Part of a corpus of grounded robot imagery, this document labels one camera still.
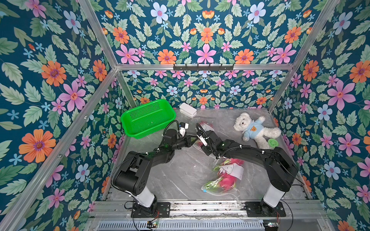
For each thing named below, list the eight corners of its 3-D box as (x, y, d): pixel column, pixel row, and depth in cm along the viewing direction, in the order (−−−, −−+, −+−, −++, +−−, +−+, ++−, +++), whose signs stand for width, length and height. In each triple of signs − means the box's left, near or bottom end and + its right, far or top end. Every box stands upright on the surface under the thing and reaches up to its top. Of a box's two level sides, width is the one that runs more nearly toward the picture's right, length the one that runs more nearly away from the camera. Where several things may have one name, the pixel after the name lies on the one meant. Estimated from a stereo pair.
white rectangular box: (178, 111, 121) (178, 107, 117) (184, 106, 125) (184, 102, 121) (191, 119, 116) (191, 115, 111) (197, 114, 120) (197, 109, 115)
